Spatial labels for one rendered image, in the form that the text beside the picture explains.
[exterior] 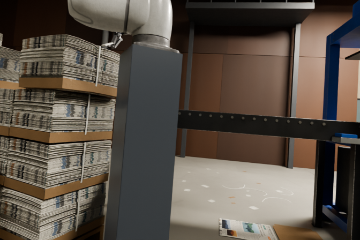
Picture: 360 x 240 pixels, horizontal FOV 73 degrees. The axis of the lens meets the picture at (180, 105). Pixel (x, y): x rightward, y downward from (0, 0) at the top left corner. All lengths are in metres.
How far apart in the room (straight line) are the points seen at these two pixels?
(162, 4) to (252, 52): 3.97
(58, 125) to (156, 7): 0.64
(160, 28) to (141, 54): 0.14
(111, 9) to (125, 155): 0.52
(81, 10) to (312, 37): 4.59
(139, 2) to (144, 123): 0.45
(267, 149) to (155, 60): 4.05
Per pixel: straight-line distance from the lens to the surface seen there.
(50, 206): 1.25
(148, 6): 0.99
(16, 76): 1.72
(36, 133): 1.22
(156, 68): 0.91
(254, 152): 4.76
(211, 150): 4.72
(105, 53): 1.29
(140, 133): 0.89
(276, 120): 1.56
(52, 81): 1.15
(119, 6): 0.98
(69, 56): 1.14
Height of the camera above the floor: 0.76
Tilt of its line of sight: 3 degrees up
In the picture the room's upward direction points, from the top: 4 degrees clockwise
